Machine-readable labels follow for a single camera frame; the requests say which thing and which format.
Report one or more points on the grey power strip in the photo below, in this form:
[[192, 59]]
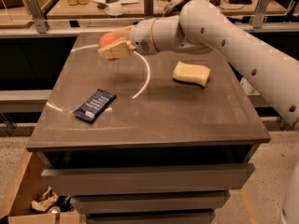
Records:
[[173, 5]]

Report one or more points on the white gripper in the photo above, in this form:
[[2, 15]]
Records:
[[141, 36]]

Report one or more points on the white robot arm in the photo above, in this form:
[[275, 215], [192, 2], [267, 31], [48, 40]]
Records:
[[200, 25]]

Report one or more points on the metal bracket left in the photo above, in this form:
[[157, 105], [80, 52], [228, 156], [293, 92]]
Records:
[[40, 23]]

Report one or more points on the cardboard box with trash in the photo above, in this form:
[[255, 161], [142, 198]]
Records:
[[26, 185]]

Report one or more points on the orange fruit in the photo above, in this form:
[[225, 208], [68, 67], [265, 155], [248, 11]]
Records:
[[109, 39]]

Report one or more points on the blue rxbar blueberry wrapper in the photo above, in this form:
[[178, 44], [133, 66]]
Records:
[[94, 106]]

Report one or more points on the metal bracket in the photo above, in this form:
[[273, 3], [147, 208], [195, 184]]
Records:
[[259, 14], [40, 23], [148, 9]]

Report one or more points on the metal bracket middle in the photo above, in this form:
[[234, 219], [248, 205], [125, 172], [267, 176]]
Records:
[[148, 9]]

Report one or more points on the grey drawer cabinet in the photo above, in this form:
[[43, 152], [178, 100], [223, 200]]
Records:
[[163, 152]]

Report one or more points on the metal bracket right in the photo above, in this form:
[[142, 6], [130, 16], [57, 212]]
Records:
[[259, 14]]

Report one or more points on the white bowl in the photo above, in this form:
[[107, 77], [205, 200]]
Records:
[[114, 10]]

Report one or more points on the yellow sponge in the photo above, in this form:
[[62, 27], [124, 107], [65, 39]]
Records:
[[191, 73]]

